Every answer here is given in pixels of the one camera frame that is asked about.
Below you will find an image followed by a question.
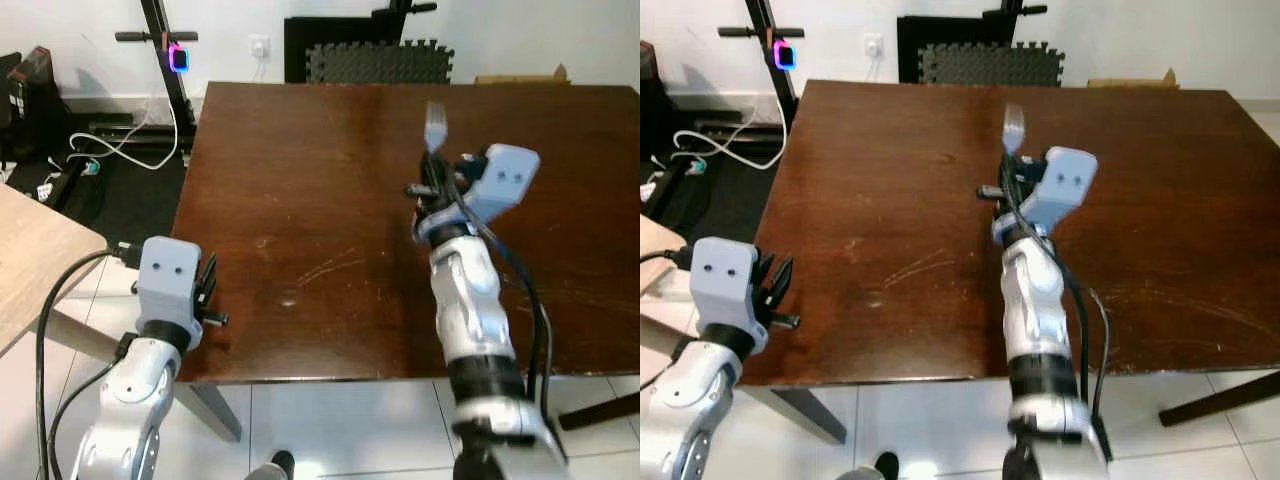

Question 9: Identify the silver metal fork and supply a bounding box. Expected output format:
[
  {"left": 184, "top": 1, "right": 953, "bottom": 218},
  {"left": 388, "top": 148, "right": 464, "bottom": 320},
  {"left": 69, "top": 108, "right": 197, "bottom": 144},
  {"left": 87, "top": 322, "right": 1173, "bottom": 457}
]
[{"left": 424, "top": 101, "right": 448, "bottom": 158}]

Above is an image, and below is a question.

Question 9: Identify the black floor mat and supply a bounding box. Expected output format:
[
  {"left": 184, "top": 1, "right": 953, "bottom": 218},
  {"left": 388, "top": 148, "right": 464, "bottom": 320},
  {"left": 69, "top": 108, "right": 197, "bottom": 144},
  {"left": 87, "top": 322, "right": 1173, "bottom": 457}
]
[
  {"left": 0, "top": 140, "right": 193, "bottom": 253},
  {"left": 640, "top": 140, "right": 779, "bottom": 241}
]

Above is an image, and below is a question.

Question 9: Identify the black foam puzzle mat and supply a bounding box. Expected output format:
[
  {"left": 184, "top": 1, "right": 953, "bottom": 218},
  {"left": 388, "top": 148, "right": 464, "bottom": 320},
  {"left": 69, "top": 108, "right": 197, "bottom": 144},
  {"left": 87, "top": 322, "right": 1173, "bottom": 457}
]
[
  {"left": 918, "top": 41, "right": 1062, "bottom": 88},
  {"left": 305, "top": 39, "right": 456, "bottom": 86}
]

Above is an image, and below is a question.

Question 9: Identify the dark brown wooden table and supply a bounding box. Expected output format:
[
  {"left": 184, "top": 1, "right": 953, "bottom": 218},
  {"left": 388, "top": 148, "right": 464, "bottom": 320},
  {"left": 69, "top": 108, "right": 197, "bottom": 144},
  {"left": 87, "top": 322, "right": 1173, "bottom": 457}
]
[
  {"left": 172, "top": 81, "right": 641, "bottom": 443},
  {"left": 740, "top": 79, "right": 1280, "bottom": 446}
]

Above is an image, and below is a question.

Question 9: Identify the brown cardboard box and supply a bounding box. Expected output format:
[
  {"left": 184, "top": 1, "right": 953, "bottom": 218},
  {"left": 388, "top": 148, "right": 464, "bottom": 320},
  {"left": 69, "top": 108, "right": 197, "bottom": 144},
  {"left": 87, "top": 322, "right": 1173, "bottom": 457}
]
[
  {"left": 474, "top": 64, "right": 571, "bottom": 87},
  {"left": 1087, "top": 67, "right": 1182, "bottom": 90}
]

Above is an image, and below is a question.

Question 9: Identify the power strip with plugs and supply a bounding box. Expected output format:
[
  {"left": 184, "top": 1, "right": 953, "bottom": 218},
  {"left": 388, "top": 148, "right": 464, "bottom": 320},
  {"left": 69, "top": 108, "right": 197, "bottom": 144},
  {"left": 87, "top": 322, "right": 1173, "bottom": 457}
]
[
  {"left": 642, "top": 155, "right": 713, "bottom": 206},
  {"left": 35, "top": 152, "right": 103, "bottom": 203}
]

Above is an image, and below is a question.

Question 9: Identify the black upright panel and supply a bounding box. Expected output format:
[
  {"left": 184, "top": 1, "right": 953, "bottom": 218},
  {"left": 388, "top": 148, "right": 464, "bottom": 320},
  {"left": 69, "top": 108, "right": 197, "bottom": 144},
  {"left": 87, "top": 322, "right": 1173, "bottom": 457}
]
[
  {"left": 284, "top": 0, "right": 439, "bottom": 84},
  {"left": 897, "top": 0, "right": 1049, "bottom": 84}
]

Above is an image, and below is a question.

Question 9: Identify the light wooden table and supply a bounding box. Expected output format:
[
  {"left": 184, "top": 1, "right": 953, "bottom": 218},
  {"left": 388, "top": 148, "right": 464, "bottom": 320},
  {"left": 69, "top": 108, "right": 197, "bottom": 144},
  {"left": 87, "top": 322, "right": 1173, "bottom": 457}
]
[{"left": 0, "top": 183, "right": 111, "bottom": 359}]

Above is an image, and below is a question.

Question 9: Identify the black robot foot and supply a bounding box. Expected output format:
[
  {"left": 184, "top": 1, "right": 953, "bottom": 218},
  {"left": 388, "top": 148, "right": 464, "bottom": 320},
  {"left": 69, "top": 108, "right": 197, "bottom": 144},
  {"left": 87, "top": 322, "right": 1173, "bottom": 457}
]
[
  {"left": 245, "top": 450, "right": 297, "bottom": 480},
  {"left": 835, "top": 451, "right": 901, "bottom": 480}
]

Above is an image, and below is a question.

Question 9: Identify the black metal stand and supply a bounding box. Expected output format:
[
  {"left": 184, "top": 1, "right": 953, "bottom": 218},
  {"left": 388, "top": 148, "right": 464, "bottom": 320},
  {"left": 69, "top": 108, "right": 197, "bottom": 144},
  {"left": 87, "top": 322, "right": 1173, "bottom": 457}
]
[
  {"left": 695, "top": 0, "right": 806, "bottom": 136},
  {"left": 90, "top": 0, "right": 201, "bottom": 153}
]

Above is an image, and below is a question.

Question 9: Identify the black equipment case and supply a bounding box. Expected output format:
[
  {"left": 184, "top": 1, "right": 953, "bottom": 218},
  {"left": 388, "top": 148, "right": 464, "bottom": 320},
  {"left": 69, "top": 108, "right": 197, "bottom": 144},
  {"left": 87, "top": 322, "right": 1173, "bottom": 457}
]
[
  {"left": 640, "top": 40, "right": 669, "bottom": 161},
  {"left": 0, "top": 45, "right": 69, "bottom": 163}
]

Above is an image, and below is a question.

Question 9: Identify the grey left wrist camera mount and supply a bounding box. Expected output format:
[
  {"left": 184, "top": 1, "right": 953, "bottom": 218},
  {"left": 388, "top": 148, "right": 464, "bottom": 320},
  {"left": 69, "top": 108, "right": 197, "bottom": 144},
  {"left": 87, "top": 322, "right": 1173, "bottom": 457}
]
[
  {"left": 135, "top": 237, "right": 206, "bottom": 327},
  {"left": 690, "top": 237, "right": 771, "bottom": 328}
]

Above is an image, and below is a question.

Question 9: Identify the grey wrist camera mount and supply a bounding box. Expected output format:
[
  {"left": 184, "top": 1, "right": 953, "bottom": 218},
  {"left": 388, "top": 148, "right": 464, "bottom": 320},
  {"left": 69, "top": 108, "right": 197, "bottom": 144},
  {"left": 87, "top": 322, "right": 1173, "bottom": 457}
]
[
  {"left": 1020, "top": 147, "right": 1099, "bottom": 234},
  {"left": 455, "top": 144, "right": 542, "bottom": 224},
  {"left": 690, "top": 237, "right": 771, "bottom": 328},
  {"left": 135, "top": 237, "right": 206, "bottom": 327}
]

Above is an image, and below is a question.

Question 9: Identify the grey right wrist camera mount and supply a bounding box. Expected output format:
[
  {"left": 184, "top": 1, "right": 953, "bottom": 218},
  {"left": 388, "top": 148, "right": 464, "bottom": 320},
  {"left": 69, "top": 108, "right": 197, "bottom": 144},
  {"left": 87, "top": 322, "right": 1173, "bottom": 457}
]
[
  {"left": 1020, "top": 147, "right": 1099, "bottom": 234},
  {"left": 455, "top": 144, "right": 542, "bottom": 224}
]

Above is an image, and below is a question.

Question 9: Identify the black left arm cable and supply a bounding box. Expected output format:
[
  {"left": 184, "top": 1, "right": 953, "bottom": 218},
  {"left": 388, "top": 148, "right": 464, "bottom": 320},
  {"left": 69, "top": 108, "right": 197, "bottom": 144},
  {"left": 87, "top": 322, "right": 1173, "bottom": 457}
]
[
  {"left": 640, "top": 245, "right": 696, "bottom": 393},
  {"left": 34, "top": 243, "right": 141, "bottom": 480}
]

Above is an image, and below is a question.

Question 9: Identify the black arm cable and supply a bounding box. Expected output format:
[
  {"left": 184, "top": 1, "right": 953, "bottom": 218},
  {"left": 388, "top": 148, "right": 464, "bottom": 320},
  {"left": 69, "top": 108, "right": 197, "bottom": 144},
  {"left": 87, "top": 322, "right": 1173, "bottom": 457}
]
[
  {"left": 450, "top": 170, "right": 557, "bottom": 426},
  {"left": 640, "top": 245, "right": 696, "bottom": 393},
  {"left": 34, "top": 243, "right": 141, "bottom": 480},
  {"left": 1003, "top": 172, "right": 1114, "bottom": 433}
]

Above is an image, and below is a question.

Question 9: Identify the white floor cable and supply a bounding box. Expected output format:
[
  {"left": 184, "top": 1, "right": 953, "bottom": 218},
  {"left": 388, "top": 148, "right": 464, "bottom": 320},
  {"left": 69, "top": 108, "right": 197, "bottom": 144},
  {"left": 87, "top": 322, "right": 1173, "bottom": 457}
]
[
  {"left": 672, "top": 95, "right": 793, "bottom": 171},
  {"left": 66, "top": 95, "right": 197, "bottom": 172}
]

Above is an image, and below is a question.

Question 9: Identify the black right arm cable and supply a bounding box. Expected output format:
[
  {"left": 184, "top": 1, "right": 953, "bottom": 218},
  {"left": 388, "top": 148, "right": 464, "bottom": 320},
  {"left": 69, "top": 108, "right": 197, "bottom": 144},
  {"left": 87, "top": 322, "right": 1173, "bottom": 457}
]
[
  {"left": 450, "top": 170, "right": 557, "bottom": 426},
  {"left": 1003, "top": 172, "right": 1114, "bottom": 433}
]

